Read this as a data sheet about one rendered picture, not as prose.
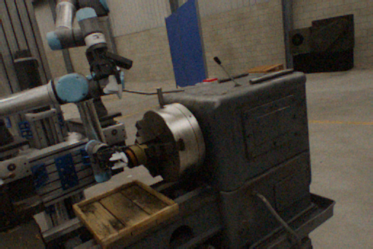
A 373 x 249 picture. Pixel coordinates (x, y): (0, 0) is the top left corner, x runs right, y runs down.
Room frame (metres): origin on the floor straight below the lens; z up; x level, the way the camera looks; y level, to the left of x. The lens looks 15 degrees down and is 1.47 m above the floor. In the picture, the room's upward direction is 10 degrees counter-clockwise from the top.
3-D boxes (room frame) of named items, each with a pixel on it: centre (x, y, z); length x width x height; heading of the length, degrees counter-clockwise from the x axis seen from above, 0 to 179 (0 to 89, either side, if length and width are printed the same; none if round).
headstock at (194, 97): (1.49, -0.25, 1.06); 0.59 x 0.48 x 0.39; 122
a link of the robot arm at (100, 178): (1.37, 0.42, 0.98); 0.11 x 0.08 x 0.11; 9
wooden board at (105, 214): (1.12, 0.30, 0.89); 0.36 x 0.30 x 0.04; 32
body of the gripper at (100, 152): (1.22, 0.34, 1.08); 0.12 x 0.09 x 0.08; 32
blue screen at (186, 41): (8.09, -0.26, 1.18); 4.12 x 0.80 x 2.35; 9
